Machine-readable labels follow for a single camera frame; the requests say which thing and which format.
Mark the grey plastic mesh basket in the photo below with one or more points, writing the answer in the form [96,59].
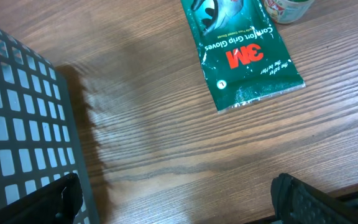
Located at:
[39,142]

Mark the green lid glass jar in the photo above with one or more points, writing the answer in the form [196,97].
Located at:
[286,11]

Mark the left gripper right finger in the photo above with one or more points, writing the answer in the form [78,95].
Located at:
[294,201]

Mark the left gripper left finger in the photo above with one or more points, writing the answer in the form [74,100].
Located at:
[58,202]

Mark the green 3M gloves packet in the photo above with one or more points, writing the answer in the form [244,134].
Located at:
[242,55]

